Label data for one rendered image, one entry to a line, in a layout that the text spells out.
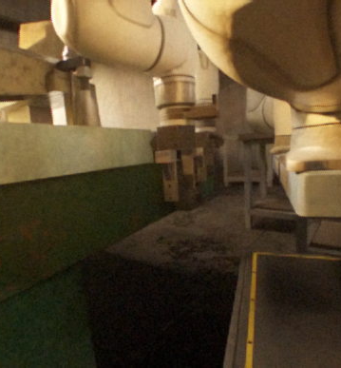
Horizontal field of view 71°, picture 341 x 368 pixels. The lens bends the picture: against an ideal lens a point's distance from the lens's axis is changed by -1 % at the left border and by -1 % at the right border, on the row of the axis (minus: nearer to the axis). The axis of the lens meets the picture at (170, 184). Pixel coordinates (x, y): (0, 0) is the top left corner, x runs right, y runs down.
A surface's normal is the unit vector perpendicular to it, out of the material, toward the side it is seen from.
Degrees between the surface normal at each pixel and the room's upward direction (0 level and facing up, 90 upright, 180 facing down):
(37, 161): 90
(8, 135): 90
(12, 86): 90
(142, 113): 76
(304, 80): 166
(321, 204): 90
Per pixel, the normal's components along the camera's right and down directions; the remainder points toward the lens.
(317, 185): -0.34, 0.15
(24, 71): 0.86, 0.01
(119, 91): -0.11, -0.10
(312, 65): 0.05, 0.98
